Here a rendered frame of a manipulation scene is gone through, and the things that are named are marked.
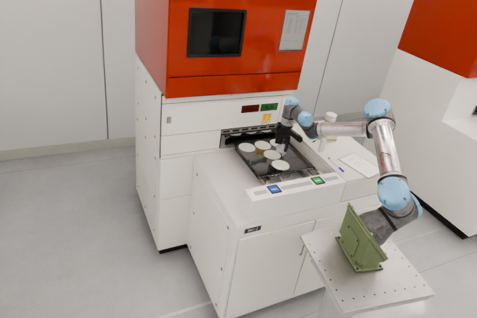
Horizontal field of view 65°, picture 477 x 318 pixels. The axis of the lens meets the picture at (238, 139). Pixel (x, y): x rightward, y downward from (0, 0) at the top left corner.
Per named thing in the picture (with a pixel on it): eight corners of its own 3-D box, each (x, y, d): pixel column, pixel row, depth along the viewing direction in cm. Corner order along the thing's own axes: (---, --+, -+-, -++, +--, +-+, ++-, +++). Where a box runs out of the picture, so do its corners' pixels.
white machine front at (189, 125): (159, 157, 216) (160, 94, 196) (280, 141, 251) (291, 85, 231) (160, 160, 214) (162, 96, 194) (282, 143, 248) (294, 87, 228)
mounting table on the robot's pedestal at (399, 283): (424, 313, 163) (436, 294, 156) (335, 333, 150) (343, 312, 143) (367, 238, 200) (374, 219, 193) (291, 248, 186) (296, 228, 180)
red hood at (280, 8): (135, 51, 247) (133, -48, 218) (244, 50, 281) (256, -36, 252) (165, 99, 190) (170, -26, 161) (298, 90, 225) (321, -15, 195)
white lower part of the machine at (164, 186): (135, 196, 309) (134, 106, 268) (226, 179, 343) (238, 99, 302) (157, 260, 255) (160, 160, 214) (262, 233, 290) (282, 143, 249)
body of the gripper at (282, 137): (273, 138, 218) (277, 119, 212) (288, 139, 219) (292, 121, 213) (275, 144, 212) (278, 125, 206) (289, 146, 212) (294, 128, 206)
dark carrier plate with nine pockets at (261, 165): (232, 143, 226) (233, 143, 225) (281, 137, 240) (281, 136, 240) (258, 177, 200) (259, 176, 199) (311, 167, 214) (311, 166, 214)
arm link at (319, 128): (400, 125, 187) (309, 125, 215) (396, 112, 179) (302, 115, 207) (397, 145, 182) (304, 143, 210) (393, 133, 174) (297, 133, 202)
